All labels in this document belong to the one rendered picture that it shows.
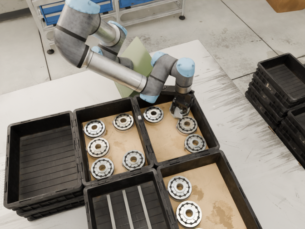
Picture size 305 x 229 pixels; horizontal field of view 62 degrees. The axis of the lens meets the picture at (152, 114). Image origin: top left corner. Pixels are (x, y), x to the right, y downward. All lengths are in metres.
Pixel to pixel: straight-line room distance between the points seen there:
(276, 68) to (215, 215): 1.42
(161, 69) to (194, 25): 2.32
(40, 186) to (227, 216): 0.81
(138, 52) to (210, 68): 0.54
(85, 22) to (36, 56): 2.24
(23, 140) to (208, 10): 2.90
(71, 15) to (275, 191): 1.17
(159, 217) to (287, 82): 1.47
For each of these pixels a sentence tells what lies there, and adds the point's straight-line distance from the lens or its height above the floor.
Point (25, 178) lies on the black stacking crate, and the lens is 1.30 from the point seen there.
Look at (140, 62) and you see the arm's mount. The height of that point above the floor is 0.93.
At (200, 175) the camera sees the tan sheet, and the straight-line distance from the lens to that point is 1.18.
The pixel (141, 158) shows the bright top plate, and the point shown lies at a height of 0.86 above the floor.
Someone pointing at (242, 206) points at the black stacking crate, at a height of 0.89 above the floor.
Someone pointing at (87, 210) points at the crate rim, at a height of 0.93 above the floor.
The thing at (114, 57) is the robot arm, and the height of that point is 0.99.
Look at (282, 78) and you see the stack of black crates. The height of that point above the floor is 0.49.
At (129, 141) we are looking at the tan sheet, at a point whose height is 0.83.
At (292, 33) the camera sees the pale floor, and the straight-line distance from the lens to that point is 3.59.
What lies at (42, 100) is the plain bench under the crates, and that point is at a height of 0.70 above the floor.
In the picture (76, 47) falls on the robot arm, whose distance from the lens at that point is 0.99.
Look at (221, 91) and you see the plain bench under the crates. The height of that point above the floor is 0.70.
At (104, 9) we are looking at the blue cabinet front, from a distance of 3.02.
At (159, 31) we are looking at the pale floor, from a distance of 3.24.
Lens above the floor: 1.91
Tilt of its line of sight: 54 degrees down
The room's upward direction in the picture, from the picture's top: 1 degrees counter-clockwise
